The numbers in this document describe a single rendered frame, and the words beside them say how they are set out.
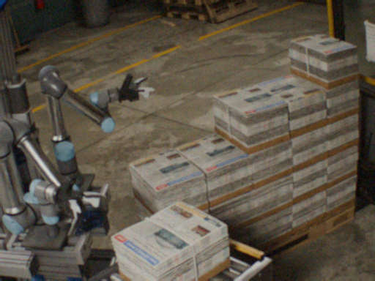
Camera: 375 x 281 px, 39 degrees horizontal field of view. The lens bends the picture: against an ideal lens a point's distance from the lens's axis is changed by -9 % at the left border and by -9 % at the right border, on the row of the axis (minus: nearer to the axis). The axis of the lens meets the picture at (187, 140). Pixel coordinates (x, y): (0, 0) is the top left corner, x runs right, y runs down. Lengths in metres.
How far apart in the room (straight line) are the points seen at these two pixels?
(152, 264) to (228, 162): 1.17
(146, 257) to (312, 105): 1.60
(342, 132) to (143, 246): 1.81
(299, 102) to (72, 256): 1.53
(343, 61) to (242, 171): 0.93
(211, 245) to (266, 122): 1.10
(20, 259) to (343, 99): 2.13
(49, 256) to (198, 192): 0.90
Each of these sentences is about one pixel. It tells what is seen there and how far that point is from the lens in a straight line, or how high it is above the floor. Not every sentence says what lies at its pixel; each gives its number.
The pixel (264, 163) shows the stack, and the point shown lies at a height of 0.75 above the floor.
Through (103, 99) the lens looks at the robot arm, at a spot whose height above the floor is 1.22.
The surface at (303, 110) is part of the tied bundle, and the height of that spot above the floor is 0.98.
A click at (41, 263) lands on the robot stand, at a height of 0.67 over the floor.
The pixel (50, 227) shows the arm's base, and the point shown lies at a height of 0.88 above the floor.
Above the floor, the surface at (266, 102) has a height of 1.07.
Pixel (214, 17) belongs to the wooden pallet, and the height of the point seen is 0.11.
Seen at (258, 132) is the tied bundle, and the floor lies 0.95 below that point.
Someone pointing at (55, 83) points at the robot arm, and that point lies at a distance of 2.94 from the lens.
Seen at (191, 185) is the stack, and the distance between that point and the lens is 3.05.
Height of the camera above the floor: 2.33
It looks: 26 degrees down
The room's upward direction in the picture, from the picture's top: 7 degrees counter-clockwise
